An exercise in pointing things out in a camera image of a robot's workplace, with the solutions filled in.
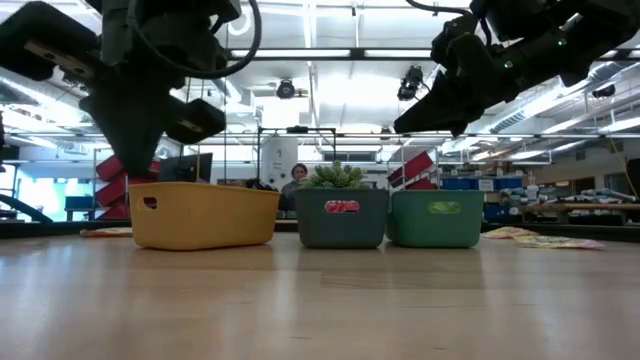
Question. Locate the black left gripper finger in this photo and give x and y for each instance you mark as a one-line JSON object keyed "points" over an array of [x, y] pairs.
{"points": [[150, 130], [112, 125]]}

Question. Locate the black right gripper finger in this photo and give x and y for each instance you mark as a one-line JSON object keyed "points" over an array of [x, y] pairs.
{"points": [[440, 112]]}

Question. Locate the clear green candy bag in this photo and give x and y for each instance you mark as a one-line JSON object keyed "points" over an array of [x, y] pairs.
{"points": [[444, 208]]}

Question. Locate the yellow plastic bin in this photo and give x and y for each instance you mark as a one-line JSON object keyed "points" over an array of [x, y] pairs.
{"points": [[200, 220]]}

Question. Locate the yellow Sour Patch candy bag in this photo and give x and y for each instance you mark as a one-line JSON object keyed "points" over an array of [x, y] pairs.
{"points": [[560, 243], [510, 233], [106, 232]]}

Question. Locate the green plastic bin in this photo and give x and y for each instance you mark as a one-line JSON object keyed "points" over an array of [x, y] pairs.
{"points": [[415, 225]]}

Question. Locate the red Skittles candy bag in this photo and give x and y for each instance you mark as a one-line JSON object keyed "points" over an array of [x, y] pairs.
{"points": [[342, 207]]}

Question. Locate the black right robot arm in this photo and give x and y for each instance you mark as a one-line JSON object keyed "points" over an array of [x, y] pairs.
{"points": [[590, 30]]}

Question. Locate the black background robot arm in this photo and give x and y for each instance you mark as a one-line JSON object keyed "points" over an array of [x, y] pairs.
{"points": [[257, 185]]}

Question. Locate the black background monitor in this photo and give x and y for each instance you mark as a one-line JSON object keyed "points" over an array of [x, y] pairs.
{"points": [[182, 170]]}

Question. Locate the tilted red bin rack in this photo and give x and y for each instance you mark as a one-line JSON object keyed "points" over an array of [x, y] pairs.
{"points": [[415, 167]]}

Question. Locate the upright red bin rack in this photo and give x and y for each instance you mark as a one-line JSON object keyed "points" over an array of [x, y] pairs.
{"points": [[111, 192]]}

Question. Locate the blue storage bins shelf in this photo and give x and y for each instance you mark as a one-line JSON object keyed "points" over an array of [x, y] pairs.
{"points": [[465, 184]]}

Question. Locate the black overhead crossbar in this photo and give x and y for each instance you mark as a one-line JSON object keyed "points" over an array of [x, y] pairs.
{"points": [[360, 54]]}

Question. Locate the black ceiling speaker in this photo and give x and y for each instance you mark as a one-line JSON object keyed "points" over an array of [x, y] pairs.
{"points": [[604, 91]]}

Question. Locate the white bottle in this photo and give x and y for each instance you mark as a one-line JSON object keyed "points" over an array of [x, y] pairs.
{"points": [[532, 192]]}

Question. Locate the artificial succulent plant in pot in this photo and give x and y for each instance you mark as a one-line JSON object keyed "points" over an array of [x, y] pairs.
{"points": [[334, 177]]}

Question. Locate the person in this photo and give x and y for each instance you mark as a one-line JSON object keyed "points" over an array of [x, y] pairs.
{"points": [[299, 172]]}

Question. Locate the blue-grey plastic bin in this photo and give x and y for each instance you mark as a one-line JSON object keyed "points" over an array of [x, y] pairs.
{"points": [[315, 225]]}

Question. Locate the wooden workbench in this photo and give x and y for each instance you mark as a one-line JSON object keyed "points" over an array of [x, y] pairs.
{"points": [[590, 206]]}

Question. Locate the black camera on overhead mount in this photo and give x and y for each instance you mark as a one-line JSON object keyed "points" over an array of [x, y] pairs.
{"points": [[411, 82]]}

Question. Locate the round black ceiling camera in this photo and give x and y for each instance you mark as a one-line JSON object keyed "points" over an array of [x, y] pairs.
{"points": [[286, 90]]}

